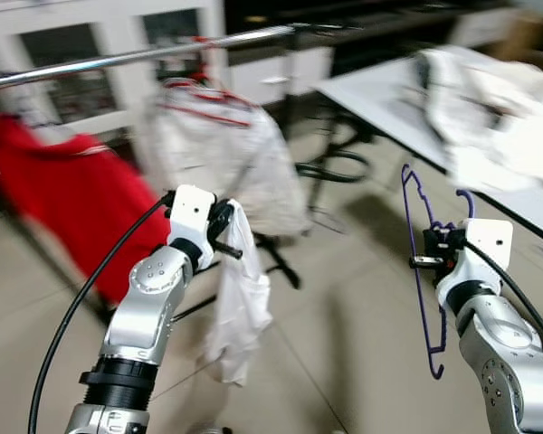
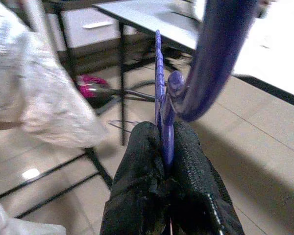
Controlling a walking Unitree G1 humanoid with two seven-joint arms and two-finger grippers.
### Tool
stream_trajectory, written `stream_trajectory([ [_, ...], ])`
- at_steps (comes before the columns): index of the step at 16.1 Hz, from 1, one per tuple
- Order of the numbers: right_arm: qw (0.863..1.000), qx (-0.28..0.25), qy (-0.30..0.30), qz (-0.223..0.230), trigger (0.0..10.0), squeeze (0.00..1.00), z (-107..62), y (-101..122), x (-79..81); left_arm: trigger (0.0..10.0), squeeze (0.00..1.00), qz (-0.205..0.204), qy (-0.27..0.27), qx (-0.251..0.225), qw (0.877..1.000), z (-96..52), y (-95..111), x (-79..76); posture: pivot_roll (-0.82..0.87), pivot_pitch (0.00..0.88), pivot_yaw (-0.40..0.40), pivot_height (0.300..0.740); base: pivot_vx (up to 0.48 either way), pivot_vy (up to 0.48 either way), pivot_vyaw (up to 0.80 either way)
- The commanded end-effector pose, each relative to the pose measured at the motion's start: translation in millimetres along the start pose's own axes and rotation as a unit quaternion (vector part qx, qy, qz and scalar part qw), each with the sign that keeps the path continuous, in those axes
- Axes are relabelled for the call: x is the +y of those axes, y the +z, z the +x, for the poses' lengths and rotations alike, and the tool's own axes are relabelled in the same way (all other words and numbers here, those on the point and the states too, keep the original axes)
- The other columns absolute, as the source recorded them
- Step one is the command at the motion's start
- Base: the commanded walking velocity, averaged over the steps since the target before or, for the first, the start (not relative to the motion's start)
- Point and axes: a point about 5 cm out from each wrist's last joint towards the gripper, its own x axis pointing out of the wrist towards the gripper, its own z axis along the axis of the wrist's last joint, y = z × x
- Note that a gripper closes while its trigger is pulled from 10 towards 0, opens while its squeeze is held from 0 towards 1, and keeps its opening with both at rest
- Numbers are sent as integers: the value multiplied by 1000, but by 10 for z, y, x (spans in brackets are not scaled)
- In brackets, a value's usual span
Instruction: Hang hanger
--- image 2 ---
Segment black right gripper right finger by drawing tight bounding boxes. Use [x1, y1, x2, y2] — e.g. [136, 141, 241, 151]
[168, 121, 245, 235]

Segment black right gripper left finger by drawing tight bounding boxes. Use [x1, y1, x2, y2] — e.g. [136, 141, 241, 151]
[99, 121, 169, 235]

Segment purple plastic hanger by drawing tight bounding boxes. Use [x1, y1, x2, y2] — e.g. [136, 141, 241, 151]
[153, 0, 272, 172]

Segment black clothes rack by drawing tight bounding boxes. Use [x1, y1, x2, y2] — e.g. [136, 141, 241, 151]
[0, 146, 113, 220]

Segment magenta vacuum cleaner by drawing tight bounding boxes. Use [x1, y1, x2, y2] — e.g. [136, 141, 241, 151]
[75, 74, 155, 103]

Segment white woven bag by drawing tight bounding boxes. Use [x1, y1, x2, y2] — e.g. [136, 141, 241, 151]
[0, 0, 108, 149]

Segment white plastic bag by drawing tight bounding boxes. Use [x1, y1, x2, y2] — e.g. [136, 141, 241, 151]
[0, 198, 67, 235]

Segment white table black legs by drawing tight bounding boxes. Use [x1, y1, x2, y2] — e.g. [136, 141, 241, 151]
[93, 0, 294, 146]
[43, 0, 138, 83]

